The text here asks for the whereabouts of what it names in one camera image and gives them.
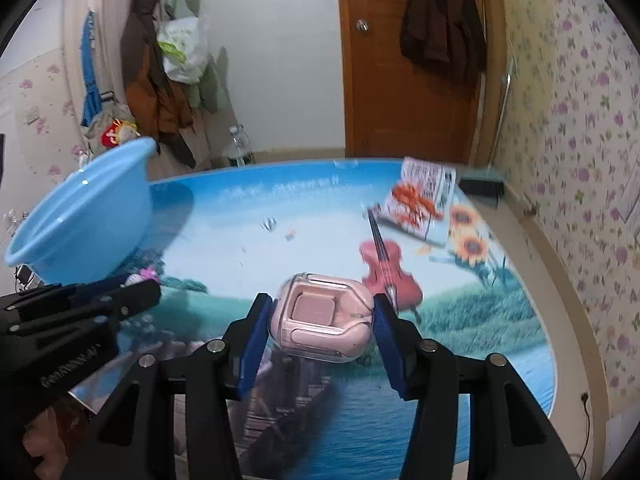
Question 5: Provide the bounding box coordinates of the light blue plastic basin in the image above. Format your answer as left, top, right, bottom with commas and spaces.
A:
4, 136, 157, 285

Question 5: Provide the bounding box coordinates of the white green-print plastic bag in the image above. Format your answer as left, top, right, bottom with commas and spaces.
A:
156, 16, 208, 84

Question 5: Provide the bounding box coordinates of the black brush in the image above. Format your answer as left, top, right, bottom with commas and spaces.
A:
457, 169, 506, 208

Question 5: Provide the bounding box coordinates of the dark brown jacket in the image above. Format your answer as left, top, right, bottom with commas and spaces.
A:
399, 0, 488, 86

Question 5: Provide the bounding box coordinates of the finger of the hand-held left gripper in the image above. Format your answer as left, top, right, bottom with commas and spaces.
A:
0, 282, 128, 313
0, 279, 162, 361

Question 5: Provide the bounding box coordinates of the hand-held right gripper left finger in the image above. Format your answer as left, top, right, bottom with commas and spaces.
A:
82, 292, 274, 480

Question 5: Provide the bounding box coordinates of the brown wooden door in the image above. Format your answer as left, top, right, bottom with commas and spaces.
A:
336, 0, 501, 166

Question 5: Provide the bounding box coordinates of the grey tote bag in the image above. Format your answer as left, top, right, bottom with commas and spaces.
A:
82, 104, 136, 153

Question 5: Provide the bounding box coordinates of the pink earbuds case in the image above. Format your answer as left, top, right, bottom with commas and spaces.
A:
267, 272, 376, 363

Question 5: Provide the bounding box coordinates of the blue sling bag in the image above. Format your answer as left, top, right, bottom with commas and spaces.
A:
80, 10, 103, 128

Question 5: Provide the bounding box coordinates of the large clear water bottle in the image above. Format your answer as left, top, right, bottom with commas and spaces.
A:
227, 124, 251, 167

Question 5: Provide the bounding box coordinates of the crayfish print snack packet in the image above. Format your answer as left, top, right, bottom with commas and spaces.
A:
375, 156, 458, 241

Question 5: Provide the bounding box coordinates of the black power cable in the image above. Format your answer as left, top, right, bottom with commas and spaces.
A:
570, 391, 593, 466

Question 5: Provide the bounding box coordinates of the yellow plush doll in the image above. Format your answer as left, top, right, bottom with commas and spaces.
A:
112, 119, 141, 143

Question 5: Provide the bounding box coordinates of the brown and orange jacket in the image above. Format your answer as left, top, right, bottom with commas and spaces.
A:
120, 0, 197, 168

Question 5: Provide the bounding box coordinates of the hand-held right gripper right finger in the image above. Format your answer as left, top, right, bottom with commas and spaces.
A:
372, 292, 581, 480

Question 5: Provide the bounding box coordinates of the pale green coat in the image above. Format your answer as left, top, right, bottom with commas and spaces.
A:
165, 0, 221, 113

